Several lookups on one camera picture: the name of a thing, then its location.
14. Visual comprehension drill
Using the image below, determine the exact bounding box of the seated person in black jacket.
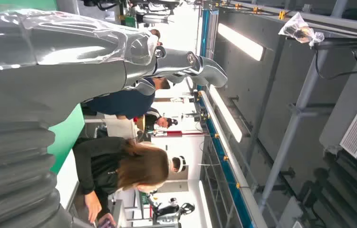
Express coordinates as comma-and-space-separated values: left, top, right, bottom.
143, 108, 179, 132

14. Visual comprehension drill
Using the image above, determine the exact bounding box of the blue and silver frame beam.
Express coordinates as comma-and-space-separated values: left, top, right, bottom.
196, 9, 268, 228

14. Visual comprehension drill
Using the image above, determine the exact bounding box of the person in dark blue shirt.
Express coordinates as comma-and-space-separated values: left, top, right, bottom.
81, 77, 171, 121

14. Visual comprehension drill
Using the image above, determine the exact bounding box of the grey ceiling pipe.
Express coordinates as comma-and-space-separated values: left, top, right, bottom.
258, 0, 349, 213

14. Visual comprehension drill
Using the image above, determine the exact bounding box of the ribbed grey left arm sleeve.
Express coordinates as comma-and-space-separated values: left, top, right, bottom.
0, 121, 95, 228

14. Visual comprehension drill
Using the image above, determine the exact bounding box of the long ceiling light strip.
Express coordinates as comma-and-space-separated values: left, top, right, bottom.
207, 84, 244, 144

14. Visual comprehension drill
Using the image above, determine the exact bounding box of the black and white robot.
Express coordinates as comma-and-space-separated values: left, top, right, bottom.
147, 197, 196, 226

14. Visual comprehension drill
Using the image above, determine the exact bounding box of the short rectangular ceiling light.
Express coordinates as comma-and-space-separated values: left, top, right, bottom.
217, 23, 266, 62

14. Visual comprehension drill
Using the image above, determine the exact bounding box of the person with long hair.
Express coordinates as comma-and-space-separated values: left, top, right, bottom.
72, 137, 170, 228

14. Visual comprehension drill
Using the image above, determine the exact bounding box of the green wall board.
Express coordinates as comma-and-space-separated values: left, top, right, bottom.
47, 104, 86, 176

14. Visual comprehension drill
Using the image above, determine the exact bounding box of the plastic wrapped ceiling device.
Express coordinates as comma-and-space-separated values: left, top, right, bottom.
278, 12, 326, 48

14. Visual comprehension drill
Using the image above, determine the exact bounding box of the grey rail with yellow clips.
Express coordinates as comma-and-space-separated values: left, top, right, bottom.
214, 0, 357, 34

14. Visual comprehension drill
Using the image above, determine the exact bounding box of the person wearing white headset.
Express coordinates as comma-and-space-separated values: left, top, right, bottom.
169, 155, 187, 174

